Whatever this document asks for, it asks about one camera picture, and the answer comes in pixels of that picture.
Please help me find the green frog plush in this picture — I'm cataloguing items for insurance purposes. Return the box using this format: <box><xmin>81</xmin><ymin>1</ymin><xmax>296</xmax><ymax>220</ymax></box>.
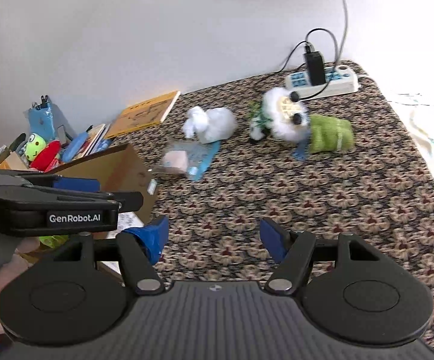
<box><xmin>39</xmin><ymin>235</ymin><xmax>68</xmax><ymax>249</ymax></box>

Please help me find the picture book stack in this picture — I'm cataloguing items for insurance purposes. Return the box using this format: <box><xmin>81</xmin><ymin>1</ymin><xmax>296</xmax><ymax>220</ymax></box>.
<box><xmin>73</xmin><ymin>124</ymin><xmax>110</xmax><ymax>160</ymax></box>

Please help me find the green towel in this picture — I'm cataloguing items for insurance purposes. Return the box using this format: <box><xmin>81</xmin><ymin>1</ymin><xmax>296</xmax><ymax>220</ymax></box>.
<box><xmin>308</xmin><ymin>114</ymin><xmax>354</xmax><ymax>154</ymax></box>

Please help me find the blue pencil case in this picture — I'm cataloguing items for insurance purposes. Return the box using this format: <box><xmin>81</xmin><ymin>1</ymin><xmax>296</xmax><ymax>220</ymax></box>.
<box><xmin>61</xmin><ymin>131</ymin><xmax>88</xmax><ymax>163</ymax></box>

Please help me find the white fluffy round plush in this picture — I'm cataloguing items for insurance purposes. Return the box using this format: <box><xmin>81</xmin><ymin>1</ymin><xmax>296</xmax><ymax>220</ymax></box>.
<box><xmin>262</xmin><ymin>87</ymin><xmax>311</xmax><ymax>144</ymax></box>

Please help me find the black charger cable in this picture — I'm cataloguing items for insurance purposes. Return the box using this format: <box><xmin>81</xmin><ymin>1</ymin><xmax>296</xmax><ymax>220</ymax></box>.
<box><xmin>256</xmin><ymin>28</ymin><xmax>340</xmax><ymax>100</ymax></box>

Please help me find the brown cardboard box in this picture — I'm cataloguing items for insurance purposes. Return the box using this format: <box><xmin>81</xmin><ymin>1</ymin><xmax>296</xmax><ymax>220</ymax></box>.
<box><xmin>50</xmin><ymin>144</ymin><xmax>157</xmax><ymax>229</ymax></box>

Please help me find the pink toy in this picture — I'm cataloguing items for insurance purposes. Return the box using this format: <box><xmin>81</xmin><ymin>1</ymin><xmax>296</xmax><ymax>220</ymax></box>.
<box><xmin>153</xmin><ymin>140</ymin><xmax>220</xmax><ymax>181</ymax></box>

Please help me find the white cloth bundle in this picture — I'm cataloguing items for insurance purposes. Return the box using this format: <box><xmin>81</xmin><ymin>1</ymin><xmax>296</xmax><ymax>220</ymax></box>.
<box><xmin>182</xmin><ymin>106</ymin><xmax>237</xmax><ymax>144</ymax></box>

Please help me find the small panda plush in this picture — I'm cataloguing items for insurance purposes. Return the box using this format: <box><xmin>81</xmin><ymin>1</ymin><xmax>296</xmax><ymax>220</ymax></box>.
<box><xmin>249</xmin><ymin>102</ymin><xmax>272</xmax><ymax>144</ymax></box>

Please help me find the black charger adapter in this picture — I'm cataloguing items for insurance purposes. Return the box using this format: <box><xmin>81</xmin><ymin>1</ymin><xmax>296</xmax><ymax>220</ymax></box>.
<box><xmin>304</xmin><ymin>43</ymin><xmax>326</xmax><ymax>86</ymax></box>

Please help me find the orange white package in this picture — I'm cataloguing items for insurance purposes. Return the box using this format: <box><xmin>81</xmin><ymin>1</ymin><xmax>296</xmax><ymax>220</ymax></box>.
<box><xmin>0</xmin><ymin>152</ymin><xmax>29</xmax><ymax>171</ymax></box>

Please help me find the small green frog head toy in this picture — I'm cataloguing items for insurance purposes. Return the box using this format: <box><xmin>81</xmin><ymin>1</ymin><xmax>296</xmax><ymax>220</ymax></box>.
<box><xmin>24</xmin><ymin>133</ymin><xmax>47</xmax><ymax>163</ymax></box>

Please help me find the white power strip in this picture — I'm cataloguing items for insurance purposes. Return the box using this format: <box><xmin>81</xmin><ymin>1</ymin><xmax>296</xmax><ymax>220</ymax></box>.
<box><xmin>284</xmin><ymin>65</ymin><xmax>360</xmax><ymax>101</ymax></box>

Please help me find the yellow book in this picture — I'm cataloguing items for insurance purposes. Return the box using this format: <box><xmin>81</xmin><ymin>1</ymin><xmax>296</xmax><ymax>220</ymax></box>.
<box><xmin>105</xmin><ymin>91</ymin><xmax>181</xmax><ymax>139</ymax></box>

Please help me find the patterned brown bed cover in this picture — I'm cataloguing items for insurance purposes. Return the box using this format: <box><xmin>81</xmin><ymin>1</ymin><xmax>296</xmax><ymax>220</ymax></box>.
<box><xmin>117</xmin><ymin>75</ymin><xmax>434</xmax><ymax>347</ymax></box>

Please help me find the red plush toy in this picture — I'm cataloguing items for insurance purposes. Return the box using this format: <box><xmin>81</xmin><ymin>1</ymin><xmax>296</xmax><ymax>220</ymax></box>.
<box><xmin>30</xmin><ymin>140</ymin><xmax>61</xmax><ymax>172</ymax></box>

